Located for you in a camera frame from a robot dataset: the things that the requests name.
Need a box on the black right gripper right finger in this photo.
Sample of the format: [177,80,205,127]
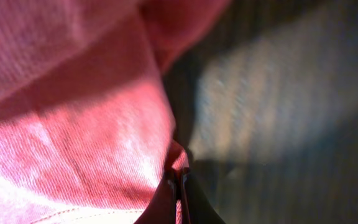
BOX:
[180,168,225,224]

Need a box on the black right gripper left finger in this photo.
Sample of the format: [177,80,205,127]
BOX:
[134,170,177,224]

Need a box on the red soccer t-shirt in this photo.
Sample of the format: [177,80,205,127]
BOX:
[0,0,227,223]

